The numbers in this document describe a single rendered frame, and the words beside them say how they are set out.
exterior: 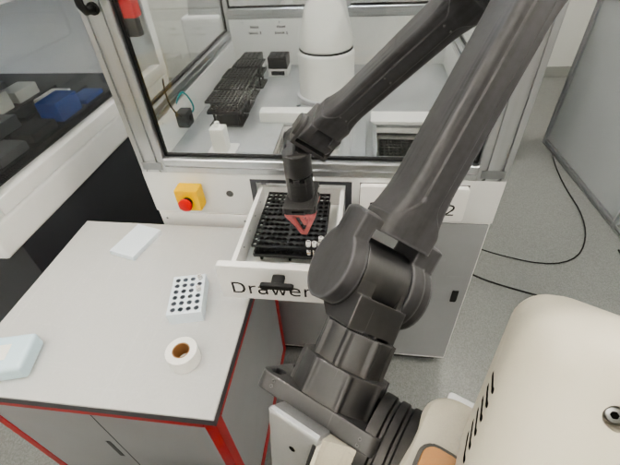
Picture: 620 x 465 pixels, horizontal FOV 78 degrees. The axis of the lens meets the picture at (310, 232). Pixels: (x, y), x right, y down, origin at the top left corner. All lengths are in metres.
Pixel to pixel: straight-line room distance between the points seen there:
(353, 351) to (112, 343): 0.78
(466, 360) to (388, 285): 1.51
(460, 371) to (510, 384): 1.61
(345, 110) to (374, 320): 0.40
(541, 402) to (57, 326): 1.08
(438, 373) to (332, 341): 1.46
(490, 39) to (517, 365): 0.30
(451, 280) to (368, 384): 1.04
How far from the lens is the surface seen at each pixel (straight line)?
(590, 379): 0.21
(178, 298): 1.02
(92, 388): 1.01
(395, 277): 0.37
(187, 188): 1.17
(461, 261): 1.31
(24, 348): 1.10
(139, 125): 1.16
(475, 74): 0.41
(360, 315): 0.35
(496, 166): 1.10
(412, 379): 1.76
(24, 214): 1.40
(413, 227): 0.37
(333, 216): 1.11
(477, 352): 1.90
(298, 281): 0.86
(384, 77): 0.61
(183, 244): 1.22
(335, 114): 0.67
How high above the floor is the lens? 1.54
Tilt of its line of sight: 42 degrees down
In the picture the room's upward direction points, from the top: 4 degrees counter-clockwise
